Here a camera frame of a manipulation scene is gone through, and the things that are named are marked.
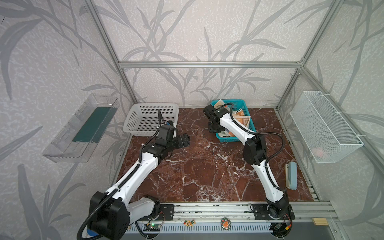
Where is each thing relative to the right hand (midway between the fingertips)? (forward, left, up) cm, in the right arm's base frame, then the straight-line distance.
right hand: (214, 126), depth 100 cm
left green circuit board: (-55, +33, -8) cm, 65 cm away
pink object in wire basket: (-26, -49, +13) cm, 57 cm away
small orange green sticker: (-53, +15, -6) cm, 56 cm away
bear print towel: (+21, -5, +1) cm, 21 cm away
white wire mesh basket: (-27, -44, +28) cm, 58 cm away
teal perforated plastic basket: (+20, -21, 0) cm, 29 cm away
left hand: (-14, +18, +12) cm, 25 cm away
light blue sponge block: (-32, -41, -3) cm, 52 cm away
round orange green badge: (-54, -3, -6) cm, 54 cm away
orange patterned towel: (+9, -18, 0) cm, 20 cm away
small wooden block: (-53, -48, -6) cm, 72 cm away
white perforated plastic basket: (+12, +53, -6) cm, 55 cm away
